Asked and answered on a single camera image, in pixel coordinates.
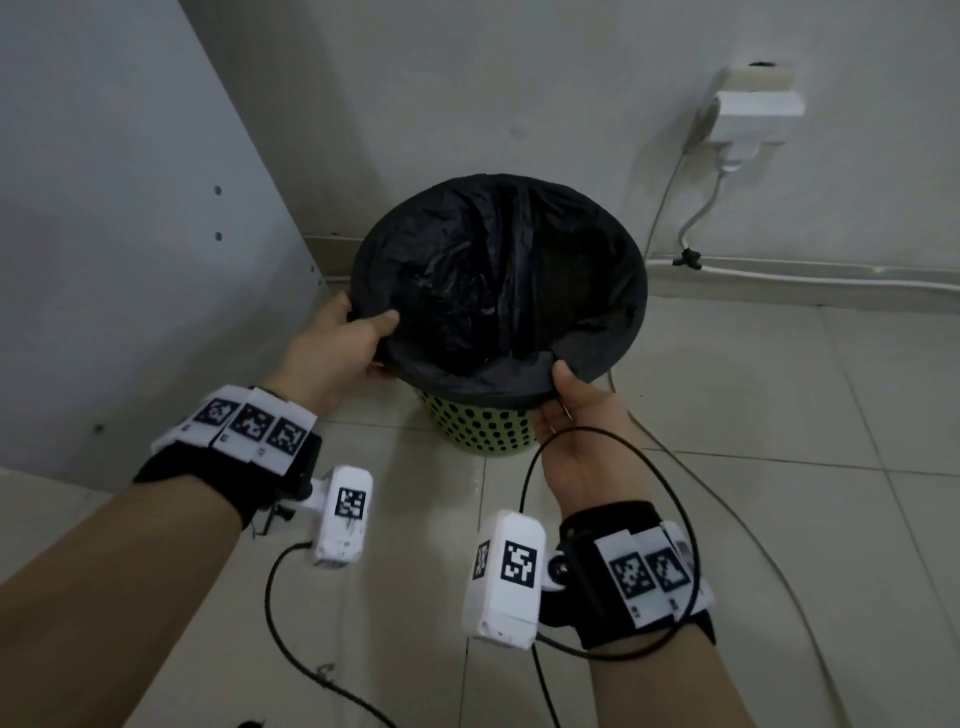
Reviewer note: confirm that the black garbage bag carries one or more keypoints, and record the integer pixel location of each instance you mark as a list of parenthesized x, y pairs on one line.
[(495, 285)]

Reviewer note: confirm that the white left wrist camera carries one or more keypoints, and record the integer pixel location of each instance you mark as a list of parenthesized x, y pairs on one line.
[(345, 517)]

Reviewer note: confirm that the white stained desk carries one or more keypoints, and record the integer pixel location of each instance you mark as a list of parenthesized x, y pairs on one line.
[(112, 247)]

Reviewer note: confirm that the person's left forearm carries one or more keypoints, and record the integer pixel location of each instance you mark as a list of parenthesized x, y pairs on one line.
[(105, 607)]

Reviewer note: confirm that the person's right forearm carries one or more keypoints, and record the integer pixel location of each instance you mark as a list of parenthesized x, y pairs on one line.
[(667, 690)]

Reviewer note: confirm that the green perforated waste basket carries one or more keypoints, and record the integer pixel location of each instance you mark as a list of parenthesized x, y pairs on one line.
[(472, 431)]

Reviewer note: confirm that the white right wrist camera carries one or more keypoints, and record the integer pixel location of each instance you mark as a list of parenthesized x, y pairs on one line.
[(502, 585)]

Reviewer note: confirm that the white wall socket adapter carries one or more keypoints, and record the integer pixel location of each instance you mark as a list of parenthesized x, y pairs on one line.
[(750, 105)]

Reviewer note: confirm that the person's right hand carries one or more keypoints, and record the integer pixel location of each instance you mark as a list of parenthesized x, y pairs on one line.
[(592, 450)]

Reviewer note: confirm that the small floor scrap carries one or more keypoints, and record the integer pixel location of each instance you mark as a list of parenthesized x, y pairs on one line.
[(325, 672)]

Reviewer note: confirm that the right wrist marker band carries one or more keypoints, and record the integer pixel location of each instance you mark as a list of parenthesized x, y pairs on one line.
[(637, 585)]

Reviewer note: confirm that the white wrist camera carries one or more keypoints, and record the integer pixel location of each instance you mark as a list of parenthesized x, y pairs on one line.
[(502, 585), (345, 517)]

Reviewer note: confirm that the person's left hand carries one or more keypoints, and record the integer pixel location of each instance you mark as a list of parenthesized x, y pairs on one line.
[(322, 360)]

